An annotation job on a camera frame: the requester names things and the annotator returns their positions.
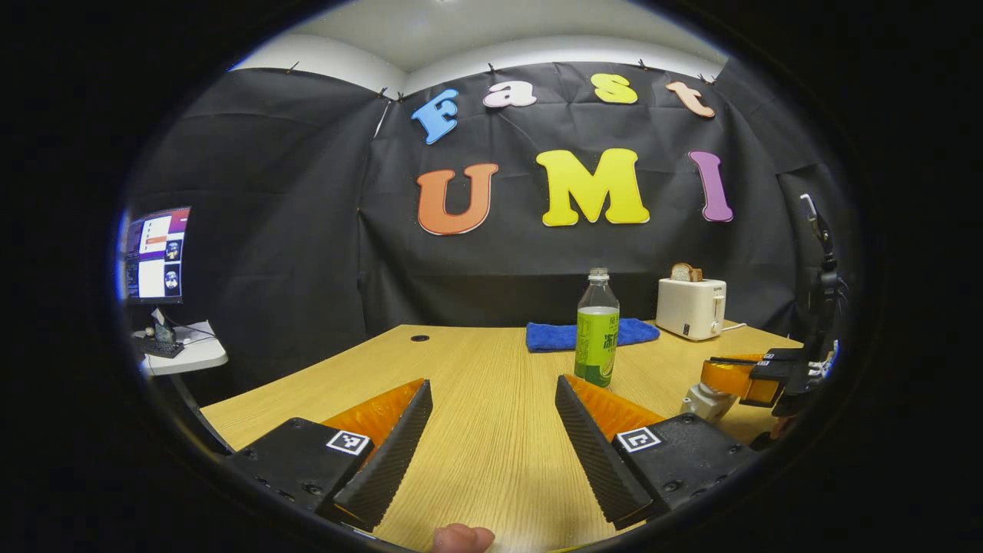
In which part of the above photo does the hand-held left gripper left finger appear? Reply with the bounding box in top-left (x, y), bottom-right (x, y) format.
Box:
top-left (227, 378), bottom-right (434, 533)

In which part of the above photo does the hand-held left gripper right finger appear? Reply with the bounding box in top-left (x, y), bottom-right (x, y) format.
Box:
top-left (554, 374), bottom-right (761, 531)

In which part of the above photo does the white teacup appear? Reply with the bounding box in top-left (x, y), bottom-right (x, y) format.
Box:
top-left (680, 382), bottom-right (740, 425)

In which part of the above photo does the green label water bottle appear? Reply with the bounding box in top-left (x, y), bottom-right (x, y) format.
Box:
top-left (574, 267), bottom-right (621, 389)

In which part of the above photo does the white toaster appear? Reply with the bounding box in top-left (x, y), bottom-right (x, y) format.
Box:
top-left (656, 277), bottom-right (727, 341)

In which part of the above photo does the blue cloth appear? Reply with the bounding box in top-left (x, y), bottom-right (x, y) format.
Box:
top-left (526, 318), bottom-right (661, 353)

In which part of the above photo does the white side table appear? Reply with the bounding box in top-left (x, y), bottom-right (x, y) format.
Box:
top-left (132, 321), bottom-right (229, 377)

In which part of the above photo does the black keyboard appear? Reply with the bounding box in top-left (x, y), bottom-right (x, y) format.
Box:
top-left (137, 336), bottom-right (185, 359)

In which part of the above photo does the computer monitor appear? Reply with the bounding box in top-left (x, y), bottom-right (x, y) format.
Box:
top-left (123, 206), bottom-right (191, 305)

